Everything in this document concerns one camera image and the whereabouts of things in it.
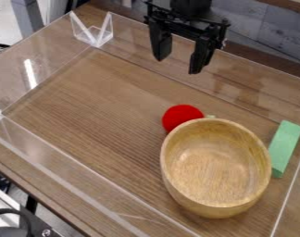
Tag clear acrylic tray enclosure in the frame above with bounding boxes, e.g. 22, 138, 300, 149
0, 6, 300, 237

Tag wooden bowl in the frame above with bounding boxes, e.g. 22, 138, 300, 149
160, 118, 272, 218

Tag red plush tomato fruit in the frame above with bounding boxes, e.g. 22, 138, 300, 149
161, 105, 216, 132

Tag grey table leg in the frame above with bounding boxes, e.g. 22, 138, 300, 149
10, 0, 44, 38

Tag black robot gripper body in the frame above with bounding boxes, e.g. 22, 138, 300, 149
145, 0, 231, 49

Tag black cable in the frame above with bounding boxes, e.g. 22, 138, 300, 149
0, 208, 34, 237

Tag black metal clamp bracket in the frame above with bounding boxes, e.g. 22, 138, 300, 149
21, 206, 64, 237

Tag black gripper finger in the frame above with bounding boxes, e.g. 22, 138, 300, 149
189, 36, 216, 74
149, 19, 173, 61

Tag green rectangular block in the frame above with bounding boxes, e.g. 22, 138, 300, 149
269, 120, 300, 178

